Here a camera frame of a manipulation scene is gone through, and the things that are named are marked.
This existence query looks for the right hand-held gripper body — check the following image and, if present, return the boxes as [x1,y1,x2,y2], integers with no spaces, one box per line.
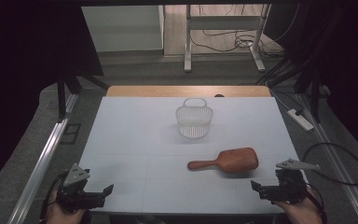
[269,158,321,205]

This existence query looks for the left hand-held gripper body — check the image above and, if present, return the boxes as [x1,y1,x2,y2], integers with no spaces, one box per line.
[56,163,105,213]

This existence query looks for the brown wooden hairbrush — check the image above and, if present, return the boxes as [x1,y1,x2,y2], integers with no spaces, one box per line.
[186,147,259,174]

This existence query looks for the white plastic basket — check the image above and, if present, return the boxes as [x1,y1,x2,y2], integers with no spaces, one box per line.
[175,97,214,140]

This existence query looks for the person's left hand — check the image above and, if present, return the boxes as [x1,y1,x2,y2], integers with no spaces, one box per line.
[45,189,90,224]

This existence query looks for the person's right hand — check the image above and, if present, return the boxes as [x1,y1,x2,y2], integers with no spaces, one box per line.
[273,186,324,224]

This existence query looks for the white table cover sheet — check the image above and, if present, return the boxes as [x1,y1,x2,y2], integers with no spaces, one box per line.
[77,95,309,216]

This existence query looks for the dark floor grate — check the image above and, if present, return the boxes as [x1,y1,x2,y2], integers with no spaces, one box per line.
[59,122,82,146]

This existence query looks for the white power strip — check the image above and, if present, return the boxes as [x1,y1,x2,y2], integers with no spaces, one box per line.
[286,108,315,133]

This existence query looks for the black metal stand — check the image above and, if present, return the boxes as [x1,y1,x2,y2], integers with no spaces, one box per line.
[55,66,110,120]

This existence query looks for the black tripod stand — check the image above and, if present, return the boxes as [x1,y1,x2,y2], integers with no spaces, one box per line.
[255,46,334,124]

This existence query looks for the dark curtain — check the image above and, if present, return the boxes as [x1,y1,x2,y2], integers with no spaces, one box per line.
[262,3,358,157]
[0,3,104,199]

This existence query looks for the white cabinet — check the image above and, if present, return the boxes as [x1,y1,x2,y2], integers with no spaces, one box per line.
[81,5,165,53]

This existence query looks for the right hand-held gripper cable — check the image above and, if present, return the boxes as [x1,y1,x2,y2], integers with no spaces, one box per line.
[302,182,328,224]

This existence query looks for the silver metal rail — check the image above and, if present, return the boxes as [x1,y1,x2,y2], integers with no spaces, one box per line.
[296,92,358,224]
[7,92,79,224]

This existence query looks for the black floor cable loop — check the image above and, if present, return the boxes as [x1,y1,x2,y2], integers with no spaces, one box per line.
[302,142,358,187]

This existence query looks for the white power strip cord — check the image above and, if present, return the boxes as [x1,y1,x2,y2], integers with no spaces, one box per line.
[266,81,293,112]

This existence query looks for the tangle of black floor cables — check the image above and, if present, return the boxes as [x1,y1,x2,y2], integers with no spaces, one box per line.
[189,4,285,59]

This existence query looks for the white metal desk frame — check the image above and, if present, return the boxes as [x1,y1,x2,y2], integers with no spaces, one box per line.
[184,4,272,74]

